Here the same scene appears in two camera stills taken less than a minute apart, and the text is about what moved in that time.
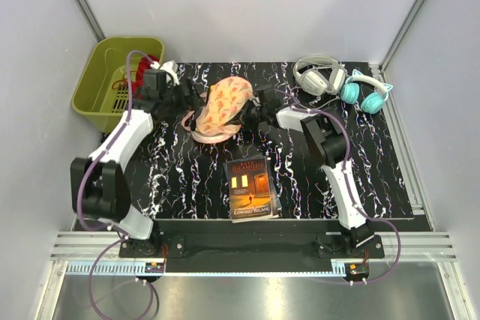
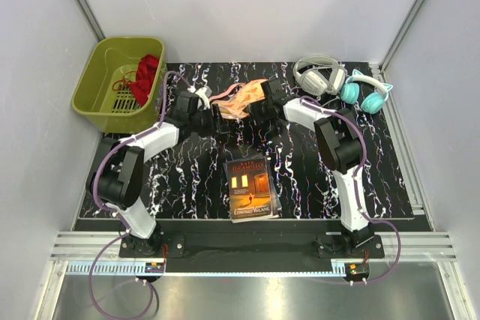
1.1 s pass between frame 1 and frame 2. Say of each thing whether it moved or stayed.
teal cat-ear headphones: stayed
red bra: stayed
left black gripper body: moved
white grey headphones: stayed
